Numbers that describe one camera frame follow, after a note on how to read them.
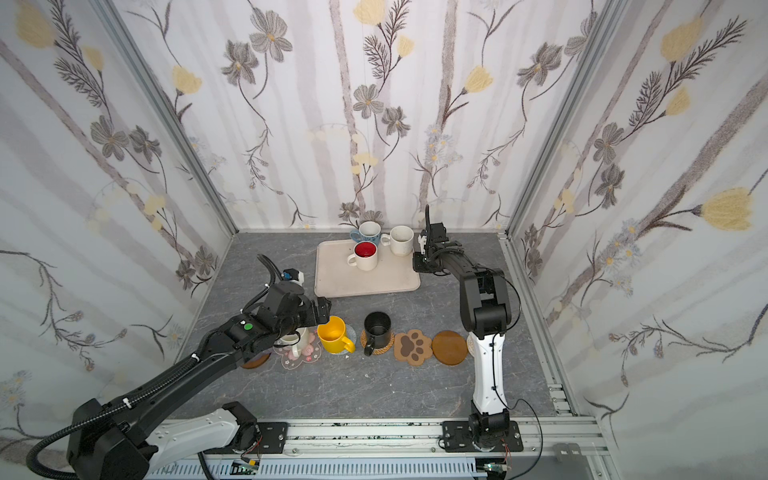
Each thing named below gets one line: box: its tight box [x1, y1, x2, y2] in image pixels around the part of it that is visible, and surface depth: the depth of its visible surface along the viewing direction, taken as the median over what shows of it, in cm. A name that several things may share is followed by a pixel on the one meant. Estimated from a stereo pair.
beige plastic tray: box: [314, 239, 421, 298], surface depth 110 cm
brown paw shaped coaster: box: [394, 329, 433, 366], surface depth 92 cm
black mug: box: [364, 311, 392, 357], surface depth 88 cm
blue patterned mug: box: [350, 221, 382, 247], surface depth 110 cm
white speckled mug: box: [380, 225, 414, 256], surface depth 112 cm
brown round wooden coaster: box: [432, 330, 468, 366], surface depth 92 cm
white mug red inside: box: [347, 241, 378, 271], surface depth 109 cm
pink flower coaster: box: [273, 327, 322, 370], surface depth 90 cm
